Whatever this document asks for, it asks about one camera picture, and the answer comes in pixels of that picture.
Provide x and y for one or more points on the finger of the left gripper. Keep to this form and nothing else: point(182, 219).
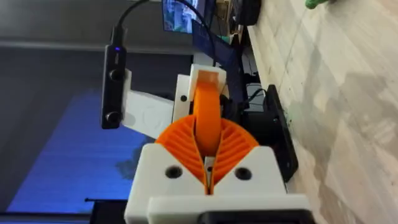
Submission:
point(206, 109)

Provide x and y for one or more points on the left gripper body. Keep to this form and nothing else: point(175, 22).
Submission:
point(230, 109)

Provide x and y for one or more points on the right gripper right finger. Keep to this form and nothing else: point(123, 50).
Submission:
point(264, 180)

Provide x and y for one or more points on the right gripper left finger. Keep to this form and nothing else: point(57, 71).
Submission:
point(155, 174)

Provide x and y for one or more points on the green vegetable toy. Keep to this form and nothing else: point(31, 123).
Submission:
point(314, 3)

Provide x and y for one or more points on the black flat plate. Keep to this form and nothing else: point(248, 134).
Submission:
point(280, 133)

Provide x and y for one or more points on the monitor screen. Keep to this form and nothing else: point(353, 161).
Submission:
point(177, 15)

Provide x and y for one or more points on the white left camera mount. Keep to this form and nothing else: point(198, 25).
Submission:
point(146, 112)

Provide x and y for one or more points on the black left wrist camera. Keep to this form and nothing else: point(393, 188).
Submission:
point(113, 93)

